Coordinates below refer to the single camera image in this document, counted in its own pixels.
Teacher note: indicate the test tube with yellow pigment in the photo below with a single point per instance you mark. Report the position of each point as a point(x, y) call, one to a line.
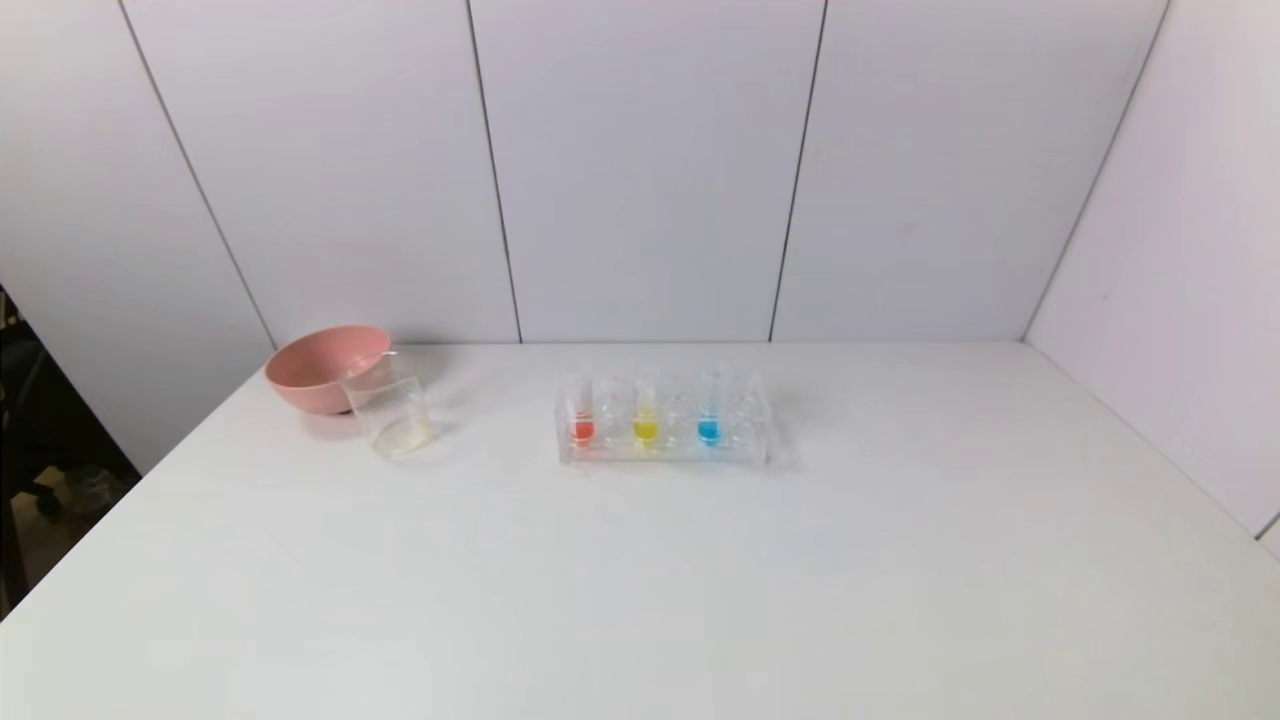
point(646, 428)

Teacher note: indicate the test tube with red pigment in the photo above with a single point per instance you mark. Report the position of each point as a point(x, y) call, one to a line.
point(581, 430)

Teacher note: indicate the test tube with blue pigment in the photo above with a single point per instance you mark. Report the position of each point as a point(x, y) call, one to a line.
point(709, 430)

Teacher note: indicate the clear acrylic test tube rack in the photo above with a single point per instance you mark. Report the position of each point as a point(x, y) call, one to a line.
point(745, 430)

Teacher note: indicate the clear glass beaker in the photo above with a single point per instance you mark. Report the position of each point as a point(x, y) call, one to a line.
point(395, 425)

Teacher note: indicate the pink bowl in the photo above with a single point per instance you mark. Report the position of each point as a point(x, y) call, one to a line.
point(305, 375)

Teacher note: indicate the dark furniture beside table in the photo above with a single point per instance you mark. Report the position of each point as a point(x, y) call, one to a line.
point(45, 430)

